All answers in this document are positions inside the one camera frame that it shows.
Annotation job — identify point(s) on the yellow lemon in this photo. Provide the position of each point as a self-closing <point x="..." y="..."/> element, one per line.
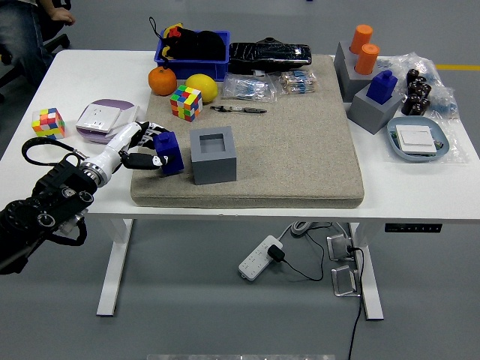
<point x="202" y="88"/>

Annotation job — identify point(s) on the flat clear plastic bag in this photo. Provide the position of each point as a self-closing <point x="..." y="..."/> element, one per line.
<point x="458" y="150"/>

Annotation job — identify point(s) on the white power strip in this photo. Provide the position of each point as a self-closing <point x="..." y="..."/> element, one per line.
<point x="255" y="262"/>

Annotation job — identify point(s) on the black table control panel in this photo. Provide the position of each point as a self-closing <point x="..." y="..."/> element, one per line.
<point x="412" y="228"/>

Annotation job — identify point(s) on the large colourful puzzle cube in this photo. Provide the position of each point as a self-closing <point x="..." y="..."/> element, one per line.
<point x="186" y="102"/>

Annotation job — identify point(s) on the purple tray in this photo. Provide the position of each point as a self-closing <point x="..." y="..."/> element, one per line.
<point x="112" y="103"/>

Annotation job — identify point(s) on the person's hand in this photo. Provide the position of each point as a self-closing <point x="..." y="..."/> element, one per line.
<point x="62" y="15"/>

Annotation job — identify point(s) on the bag of blue resistors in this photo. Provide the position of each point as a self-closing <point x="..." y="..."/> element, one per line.
<point x="247" y="89"/>

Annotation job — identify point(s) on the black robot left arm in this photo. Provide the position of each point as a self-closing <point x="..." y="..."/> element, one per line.
<point x="56" y="191"/>

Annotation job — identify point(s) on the orange fruit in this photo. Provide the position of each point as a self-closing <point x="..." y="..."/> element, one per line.
<point x="162" y="81"/>

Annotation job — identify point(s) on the black pen tool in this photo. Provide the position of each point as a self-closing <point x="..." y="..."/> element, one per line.
<point x="240" y="109"/>

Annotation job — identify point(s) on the green circuit board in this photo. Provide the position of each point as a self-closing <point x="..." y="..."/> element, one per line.
<point x="393" y="139"/>

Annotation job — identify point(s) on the grey-brown mat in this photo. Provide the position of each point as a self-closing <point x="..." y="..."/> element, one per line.
<point x="292" y="157"/>

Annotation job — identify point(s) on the blue seal stamp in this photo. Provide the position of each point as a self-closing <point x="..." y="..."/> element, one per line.
<point x="381" y="88"/>
<point x="172" y="150"/>

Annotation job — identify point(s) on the light blue plate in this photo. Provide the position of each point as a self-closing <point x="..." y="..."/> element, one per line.
<point x="412" y="157"/>

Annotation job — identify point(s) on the orange cylinder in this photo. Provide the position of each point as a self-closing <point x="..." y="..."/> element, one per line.
<point x="360" y="37"/>
<point x="367" y="60"/>

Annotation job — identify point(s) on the black cloth pouch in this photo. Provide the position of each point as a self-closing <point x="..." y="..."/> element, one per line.
<point x="198" y="45"/>

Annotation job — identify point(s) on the tall grey double holder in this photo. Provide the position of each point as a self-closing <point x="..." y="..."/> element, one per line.
<point x="347" y="77"/>

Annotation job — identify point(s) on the black keyboard in plastic wrap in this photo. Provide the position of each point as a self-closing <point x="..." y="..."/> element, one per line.
<point x="268" y="54"/>

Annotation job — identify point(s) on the crumpled clear plastic bag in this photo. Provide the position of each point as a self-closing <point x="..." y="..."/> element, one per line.
<point x="442" y="90"/>

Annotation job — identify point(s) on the grey cube seal holder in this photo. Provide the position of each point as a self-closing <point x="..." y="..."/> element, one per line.
<point x="213" y="168"/>
<point x="371" y="114"/>

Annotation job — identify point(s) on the black capacitor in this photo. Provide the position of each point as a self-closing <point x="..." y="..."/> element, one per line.
<point x="413" y="99"/>
<point x="424" y="105"/>
<point x="416" y="110"/>
<point x="413" y="76"/>
<point x="406" y="108"/>
<point x="421" y="81"/>
<point x="425" y="91"/>
<point x="413" y="89"/>

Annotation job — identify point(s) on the person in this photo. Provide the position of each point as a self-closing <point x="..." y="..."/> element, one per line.
<point x="22" y="33"/>

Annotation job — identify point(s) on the metal bracket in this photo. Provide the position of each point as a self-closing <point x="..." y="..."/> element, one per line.
<point x="345" y="281"/>
<point x="339" y="247"/>

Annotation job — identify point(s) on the blue plastic bin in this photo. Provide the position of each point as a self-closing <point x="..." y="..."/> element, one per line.
<point x="195" y="69"/>

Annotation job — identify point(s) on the white table leg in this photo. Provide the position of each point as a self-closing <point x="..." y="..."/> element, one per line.
<point x="371" y="285"/>
<point x="112" y="270"/>

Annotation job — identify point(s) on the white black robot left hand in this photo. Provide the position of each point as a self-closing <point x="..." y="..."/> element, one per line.
<point x="120" y="144"/>

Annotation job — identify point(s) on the white wall socket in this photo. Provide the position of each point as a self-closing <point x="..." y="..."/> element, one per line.
<point x="97" y="117"/>

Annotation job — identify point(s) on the small colourful puzzle cube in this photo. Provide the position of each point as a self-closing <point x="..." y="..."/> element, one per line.
<point x="48" y="123"/>

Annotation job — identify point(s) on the white wall switch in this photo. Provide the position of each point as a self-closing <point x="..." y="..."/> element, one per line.
<point x="416" y="139"/>

